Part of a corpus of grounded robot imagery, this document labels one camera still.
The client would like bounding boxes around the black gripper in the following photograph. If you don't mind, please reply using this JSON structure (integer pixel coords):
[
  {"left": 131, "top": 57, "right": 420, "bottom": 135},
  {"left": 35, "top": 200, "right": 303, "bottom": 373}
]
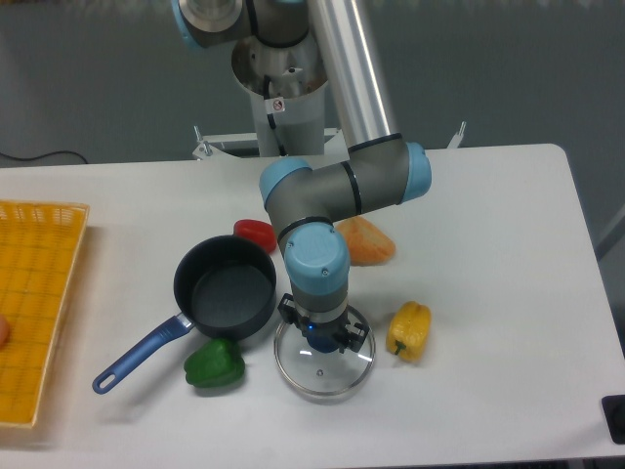
[{"left": 278, "top": 293, "right": 366, "bottom": 353}]

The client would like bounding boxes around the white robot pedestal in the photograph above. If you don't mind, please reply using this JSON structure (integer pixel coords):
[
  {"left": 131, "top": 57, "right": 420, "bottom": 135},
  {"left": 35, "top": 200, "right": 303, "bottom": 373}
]
[{"left": 231, "top": 33, "right": 328, "bottom": 157}]

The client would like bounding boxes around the white metal mounting frame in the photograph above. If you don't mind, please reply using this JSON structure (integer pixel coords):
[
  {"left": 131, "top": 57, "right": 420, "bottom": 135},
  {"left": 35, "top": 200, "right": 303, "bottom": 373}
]
[{"left": 191, "top": 120, "right": 467, "bottom": 161}]

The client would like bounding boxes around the red bell pepper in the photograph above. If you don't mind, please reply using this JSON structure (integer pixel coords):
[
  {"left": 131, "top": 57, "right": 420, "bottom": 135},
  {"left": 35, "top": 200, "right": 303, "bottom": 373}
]
[{"left": 233, "top": 219, "right": 277, "bottom": 254}]

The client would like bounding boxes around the dark saucepan blue handle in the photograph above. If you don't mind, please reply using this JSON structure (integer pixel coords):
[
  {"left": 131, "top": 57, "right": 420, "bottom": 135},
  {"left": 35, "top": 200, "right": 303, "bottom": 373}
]
[{"left": 92, "top": 234, "right": 276, "bottom": 395}]

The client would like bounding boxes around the yellow woven basket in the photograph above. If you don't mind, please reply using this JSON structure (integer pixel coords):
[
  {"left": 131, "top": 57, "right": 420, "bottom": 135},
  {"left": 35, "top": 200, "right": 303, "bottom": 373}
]
[{"left": 1, "top": 199, "right": 90, "bottom": 428}]

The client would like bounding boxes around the black device at table corner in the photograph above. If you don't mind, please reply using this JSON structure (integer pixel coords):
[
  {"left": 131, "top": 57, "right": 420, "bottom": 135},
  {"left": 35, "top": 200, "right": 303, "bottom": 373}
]
[{"left": 601, "top": 395, "right": 625, "bottom": 445}]

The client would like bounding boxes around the glass lid blue knob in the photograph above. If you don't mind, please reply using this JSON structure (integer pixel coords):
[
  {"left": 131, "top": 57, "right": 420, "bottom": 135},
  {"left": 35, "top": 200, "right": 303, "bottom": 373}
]
[{"left": 272, "top": 305, "right": 377, "bottom": 398}]

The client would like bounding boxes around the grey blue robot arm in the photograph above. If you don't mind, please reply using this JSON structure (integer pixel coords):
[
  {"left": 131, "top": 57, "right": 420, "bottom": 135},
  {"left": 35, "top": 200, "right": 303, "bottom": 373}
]
[{"left": 172, "top": 1, "right": 432, "bottom": 353}]

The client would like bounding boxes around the yellow bell pepper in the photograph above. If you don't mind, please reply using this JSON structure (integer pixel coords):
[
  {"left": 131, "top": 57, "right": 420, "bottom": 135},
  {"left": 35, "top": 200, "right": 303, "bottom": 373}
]
[{"left": 386, "top": 301, "right": 432, "bottom": 362}]

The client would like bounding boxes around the black cable on floor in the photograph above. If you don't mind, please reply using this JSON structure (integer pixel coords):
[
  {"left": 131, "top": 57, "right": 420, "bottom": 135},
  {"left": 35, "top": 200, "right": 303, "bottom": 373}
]
[{"left": 0, "top": 150, "right": 90, "bottom": 164}]

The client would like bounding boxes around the green bell pepper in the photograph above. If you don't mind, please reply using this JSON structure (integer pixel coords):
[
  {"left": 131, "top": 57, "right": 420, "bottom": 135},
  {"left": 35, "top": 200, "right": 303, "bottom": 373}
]
[{"left": 184, "top": 338, "right": 245, "bottom": 388}]

